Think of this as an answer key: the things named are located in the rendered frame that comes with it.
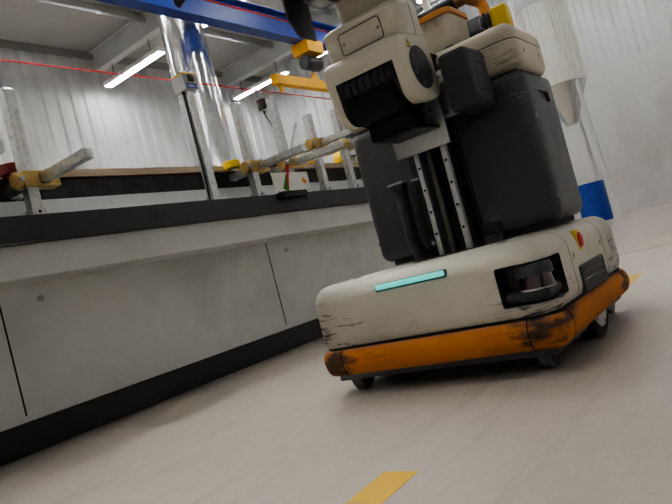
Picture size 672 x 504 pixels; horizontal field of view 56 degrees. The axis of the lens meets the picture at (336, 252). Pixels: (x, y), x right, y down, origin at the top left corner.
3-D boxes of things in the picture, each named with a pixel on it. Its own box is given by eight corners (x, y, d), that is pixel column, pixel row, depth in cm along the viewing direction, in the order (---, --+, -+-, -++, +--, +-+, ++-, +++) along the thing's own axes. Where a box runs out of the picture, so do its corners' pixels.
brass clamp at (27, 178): (62, 184, 196) (58, 168, 196) (20, 186, 185) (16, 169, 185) (52, 189, 200) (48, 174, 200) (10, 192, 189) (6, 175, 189)
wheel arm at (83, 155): (96, 160, 179) (92, 146, 179) (85, 160, 176) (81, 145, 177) (21, 201, 205) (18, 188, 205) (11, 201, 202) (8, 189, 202)
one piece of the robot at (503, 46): (430, 290, 206) (366, 47, 209) (601, 254, 174) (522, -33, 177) (377, 311, 179) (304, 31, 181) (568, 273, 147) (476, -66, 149)
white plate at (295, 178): (312, 191, 298) (307, 171, 298) (276, 194, 277) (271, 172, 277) (311, 191, 298) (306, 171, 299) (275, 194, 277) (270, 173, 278)
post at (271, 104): (300, 194, 292) (274, 95, 293) (295, 194, 289) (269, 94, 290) (294, 196, 294) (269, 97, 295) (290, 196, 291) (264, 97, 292)
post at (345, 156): (360, 195, 332) (337, 108, 334) (357, 196, 329) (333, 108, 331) (355, 197, 334) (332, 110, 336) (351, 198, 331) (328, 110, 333)
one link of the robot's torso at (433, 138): (407, 160, 173) (384, 74, 173) (504, 126, 156) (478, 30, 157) (354, 162, 151) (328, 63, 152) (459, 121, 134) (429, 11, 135)
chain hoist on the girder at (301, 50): (331, 77, 808) (321, 41, 809) (315, 75, 780) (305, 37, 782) (316, 85, 823) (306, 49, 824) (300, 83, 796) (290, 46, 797)
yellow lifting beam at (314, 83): (359, 100, 867) (353, 77, 868) (279, 90, 730) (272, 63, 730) (353, 102, 873) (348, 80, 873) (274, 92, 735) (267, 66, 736)
